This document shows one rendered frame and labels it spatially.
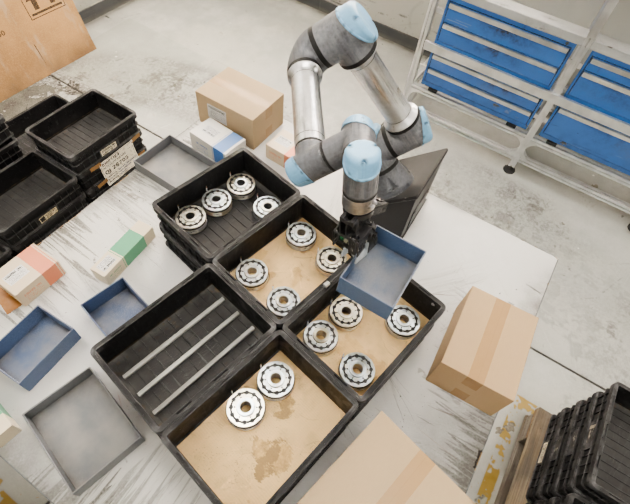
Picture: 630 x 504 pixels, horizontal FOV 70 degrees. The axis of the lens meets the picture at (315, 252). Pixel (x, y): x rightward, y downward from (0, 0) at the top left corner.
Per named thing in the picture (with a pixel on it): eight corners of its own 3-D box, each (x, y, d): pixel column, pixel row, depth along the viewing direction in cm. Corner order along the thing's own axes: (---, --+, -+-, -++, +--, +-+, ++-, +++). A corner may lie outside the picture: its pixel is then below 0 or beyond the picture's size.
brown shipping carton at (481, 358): (491, 416, 139) (514, 401, 125) (425, 379, 143) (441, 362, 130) (516, 338, 154) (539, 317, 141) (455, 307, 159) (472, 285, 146)
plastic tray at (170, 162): (135, 169, 182) (132, 160, 178) (171, 143, 192) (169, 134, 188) (185, 201, 175) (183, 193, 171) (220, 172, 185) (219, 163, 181)
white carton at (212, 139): (246, 155, 192) (245, 139, 185) (226, 170, 186) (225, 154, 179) (212, 133, 198) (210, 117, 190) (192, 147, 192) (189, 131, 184)
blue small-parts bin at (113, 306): (87, 314, 146) (79, 304, 140) (127, 287, 153) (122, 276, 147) (122, 357, 139) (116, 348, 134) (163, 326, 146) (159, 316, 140)
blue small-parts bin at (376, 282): (371, 239, 127) (376, 224, 121) (419, 265, 123) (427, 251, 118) (335, 290, 117) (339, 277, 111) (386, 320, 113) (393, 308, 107)
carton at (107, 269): (142, 229, 166) (138, 219, 161) (155, 236, 165) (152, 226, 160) (95, 277, 154) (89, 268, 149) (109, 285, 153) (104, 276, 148)
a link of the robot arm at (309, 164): (274, 40, 126) (277, 174, 101) (306, 18, 121) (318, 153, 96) (298, 69, 135) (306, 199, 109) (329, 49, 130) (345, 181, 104)
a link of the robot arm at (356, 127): (321, 128, 103) (321, 159, 96) (364, 104, 98) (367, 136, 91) (339, 150, 108) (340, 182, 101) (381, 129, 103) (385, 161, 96)
